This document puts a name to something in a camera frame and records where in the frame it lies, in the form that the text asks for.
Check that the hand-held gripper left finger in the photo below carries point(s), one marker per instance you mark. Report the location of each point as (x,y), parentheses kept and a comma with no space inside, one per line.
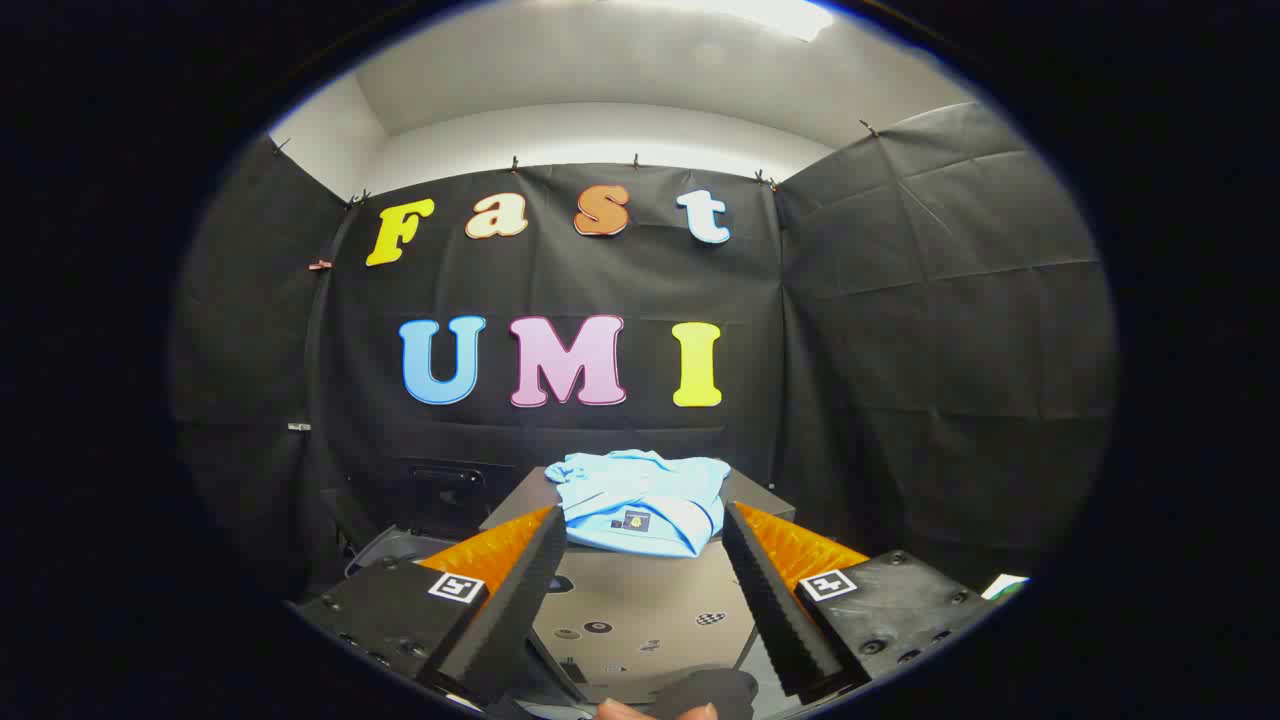
(515,610)

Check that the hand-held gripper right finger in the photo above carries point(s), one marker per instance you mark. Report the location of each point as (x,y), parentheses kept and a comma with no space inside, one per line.
(780,610)

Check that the light blue shirt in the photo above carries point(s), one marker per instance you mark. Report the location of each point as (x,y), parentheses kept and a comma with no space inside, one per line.
(640,495)

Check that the white green object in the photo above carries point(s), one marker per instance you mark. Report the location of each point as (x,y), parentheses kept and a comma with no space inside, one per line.
(1005,586)

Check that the black backdrop cloth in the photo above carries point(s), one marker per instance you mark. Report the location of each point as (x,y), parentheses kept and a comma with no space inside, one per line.
(900,350)

